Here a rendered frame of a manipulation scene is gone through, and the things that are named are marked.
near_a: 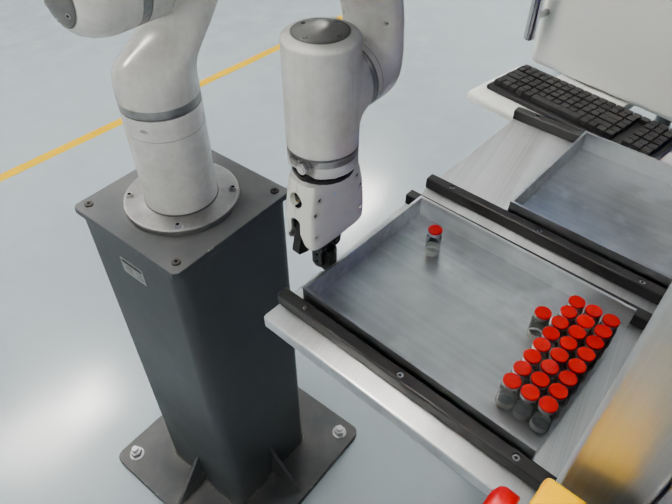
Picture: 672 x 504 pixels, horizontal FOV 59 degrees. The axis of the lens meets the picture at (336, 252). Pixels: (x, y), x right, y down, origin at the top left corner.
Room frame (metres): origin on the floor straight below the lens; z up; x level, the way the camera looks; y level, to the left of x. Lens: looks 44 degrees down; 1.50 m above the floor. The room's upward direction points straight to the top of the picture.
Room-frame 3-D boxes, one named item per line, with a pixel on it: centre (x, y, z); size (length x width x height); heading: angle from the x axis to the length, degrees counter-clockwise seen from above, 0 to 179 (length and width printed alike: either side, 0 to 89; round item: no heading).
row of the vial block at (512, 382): (0.43, -0.25, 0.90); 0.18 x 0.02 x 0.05; 138
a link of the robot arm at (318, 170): (0.58, 0.02, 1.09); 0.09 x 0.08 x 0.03; 138
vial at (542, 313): (0.47, -0.26, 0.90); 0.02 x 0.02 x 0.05
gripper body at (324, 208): (0.58, 0.02, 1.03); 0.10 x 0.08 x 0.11; 138
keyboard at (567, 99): (1.14, -0.53, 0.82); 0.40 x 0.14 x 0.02; 40
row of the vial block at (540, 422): (0.40, -0.28, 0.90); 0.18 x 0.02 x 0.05; 138
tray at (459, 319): (0.51, -0.17, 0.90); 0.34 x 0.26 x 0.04; 48
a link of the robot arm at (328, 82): (0.58, 0.01, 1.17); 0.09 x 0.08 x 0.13; 141
